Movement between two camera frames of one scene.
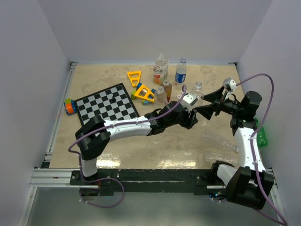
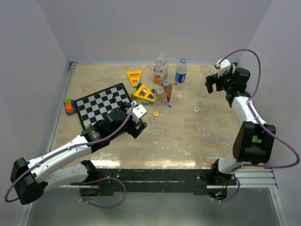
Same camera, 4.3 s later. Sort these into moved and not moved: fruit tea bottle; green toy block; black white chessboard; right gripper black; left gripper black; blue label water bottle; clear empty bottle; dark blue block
Moved: left gripper black; right gripper black
Not moved: fruit tea bottle; green toy block; blue label water bottle; clear empty bottle; dark blue block; black white chessboard
